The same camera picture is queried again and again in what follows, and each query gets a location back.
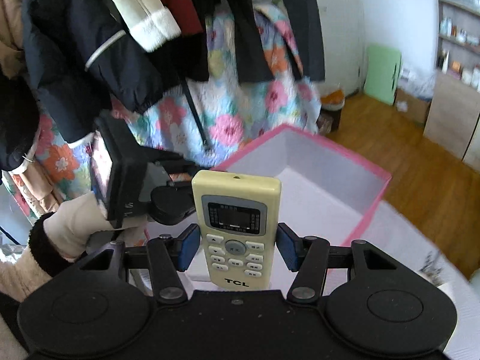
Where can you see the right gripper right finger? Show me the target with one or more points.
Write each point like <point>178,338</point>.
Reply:
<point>308,258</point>

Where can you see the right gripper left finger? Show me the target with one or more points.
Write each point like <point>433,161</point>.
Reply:
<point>167,256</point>

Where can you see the pink storage box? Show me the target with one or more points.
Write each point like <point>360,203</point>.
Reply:
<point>327,190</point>

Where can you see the yellow TCL remote control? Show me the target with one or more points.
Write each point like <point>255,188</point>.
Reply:
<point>238,219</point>

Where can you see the left hand white glove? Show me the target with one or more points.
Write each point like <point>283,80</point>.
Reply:
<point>70,228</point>

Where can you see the white table cloth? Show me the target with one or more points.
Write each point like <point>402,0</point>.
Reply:
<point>397,237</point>

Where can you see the navy jacket white piping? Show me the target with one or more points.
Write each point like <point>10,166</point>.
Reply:
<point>80,55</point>

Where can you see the black trash bin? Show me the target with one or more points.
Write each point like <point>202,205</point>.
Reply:
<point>332,104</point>

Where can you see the cardboard box on floor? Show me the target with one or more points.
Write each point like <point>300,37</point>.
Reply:
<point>412,108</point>

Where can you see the cream fleece-cuff coat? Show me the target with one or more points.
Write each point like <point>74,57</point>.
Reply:
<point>149,22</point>

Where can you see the red hanging garment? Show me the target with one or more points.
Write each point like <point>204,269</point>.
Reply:
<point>176,0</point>

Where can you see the wooden shelf cabinet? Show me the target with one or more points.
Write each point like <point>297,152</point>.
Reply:
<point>453,119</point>

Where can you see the dark grey hanging garment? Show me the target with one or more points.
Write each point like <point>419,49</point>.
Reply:
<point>298,21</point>

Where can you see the white door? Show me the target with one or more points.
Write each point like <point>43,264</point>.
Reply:
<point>343,39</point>

